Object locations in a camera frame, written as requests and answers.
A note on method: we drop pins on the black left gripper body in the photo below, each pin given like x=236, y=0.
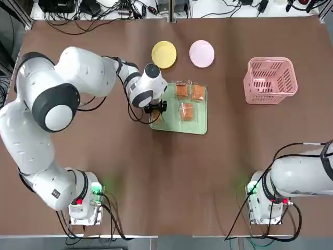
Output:
x=156, y=106

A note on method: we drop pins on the clear-wrapped bread pack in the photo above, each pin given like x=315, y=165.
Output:
x=198, y=93
x=157, y=118
x=187, y=112

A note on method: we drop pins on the green rectangular tray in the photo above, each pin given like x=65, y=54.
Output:
x=171, y=125

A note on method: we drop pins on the bread pack with red label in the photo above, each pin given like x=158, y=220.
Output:
x=181, y=91

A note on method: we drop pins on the small pink plastic basket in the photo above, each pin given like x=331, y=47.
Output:
x=270, y=88

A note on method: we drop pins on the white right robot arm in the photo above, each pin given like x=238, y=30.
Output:
x=299, y=177

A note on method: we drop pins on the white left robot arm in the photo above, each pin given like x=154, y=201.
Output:
x=86, y=70

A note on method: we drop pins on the yellow round plate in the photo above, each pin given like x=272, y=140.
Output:
x=164, y=54

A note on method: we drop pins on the white round plate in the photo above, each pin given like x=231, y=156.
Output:
x=202, y=53

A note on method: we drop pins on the black power supply box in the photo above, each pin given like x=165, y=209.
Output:
x=89, y=6
x=57, y=5

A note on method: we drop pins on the flat black power adapter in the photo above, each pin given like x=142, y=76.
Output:
x=262, y=6

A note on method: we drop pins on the aluminium centre post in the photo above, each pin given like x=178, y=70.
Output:
x=172, y=11

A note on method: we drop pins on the aluminium frame strut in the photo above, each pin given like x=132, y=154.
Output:
x=321, y=17
x=24, y=15

